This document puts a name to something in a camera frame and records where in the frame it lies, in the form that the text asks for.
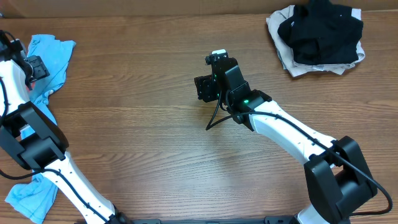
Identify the light blue printed t-shirt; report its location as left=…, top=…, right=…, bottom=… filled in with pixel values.
left=5, top=34, right=76, bottom=224

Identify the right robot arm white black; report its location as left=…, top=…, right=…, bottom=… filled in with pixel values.
left=194, top=50, right=377, bottom=223

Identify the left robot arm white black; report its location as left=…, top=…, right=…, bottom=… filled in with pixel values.
left=1, top=60, right=129, bottom=224

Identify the beige folded garment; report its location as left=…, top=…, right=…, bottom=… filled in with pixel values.
left=266, top=5, right=366, bottom=77

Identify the black folded garment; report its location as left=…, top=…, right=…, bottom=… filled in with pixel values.
left=277, top=0, right=363, bottom=65

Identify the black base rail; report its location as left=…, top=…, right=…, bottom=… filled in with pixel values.
left=131, top=215, right=299, bottom=224

